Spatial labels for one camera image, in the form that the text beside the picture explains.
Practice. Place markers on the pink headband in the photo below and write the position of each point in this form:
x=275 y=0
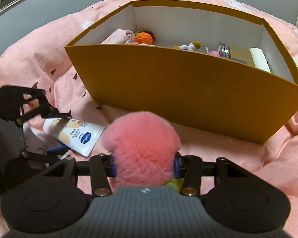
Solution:
x=213 y=53

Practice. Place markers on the pink fluffy strawberry plush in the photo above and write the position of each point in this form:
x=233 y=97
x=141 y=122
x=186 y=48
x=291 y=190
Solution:
x=143 y=146

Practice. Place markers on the gold square gift box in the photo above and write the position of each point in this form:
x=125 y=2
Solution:
x=241 y=55

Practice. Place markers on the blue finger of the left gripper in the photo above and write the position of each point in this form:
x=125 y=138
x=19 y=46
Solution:
x=58 y=150
x=54 y=114

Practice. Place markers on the sailor bear plush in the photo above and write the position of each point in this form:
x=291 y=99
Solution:
x=193 y=46

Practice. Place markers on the long white cardboard box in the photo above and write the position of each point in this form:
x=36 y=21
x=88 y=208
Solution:
x=259 y=59

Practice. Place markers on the pink zip pouch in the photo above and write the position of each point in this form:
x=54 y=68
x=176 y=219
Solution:
x=120 y=37

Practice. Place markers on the orange cardboard storage box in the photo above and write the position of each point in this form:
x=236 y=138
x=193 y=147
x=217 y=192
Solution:
x=190 y=88

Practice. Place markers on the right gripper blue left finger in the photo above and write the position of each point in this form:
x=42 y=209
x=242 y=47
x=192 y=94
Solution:
x=112 y=166

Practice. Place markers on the crochet orange red flower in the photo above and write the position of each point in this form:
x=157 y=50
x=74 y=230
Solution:
x=145 y=37

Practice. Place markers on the round floral compact mirror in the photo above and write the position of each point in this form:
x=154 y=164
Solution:
x=223 y=50

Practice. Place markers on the white floral tube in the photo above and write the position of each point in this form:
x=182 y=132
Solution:
x=78 y=135

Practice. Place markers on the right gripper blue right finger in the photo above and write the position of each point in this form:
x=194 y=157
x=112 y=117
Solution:
x=178 y=162

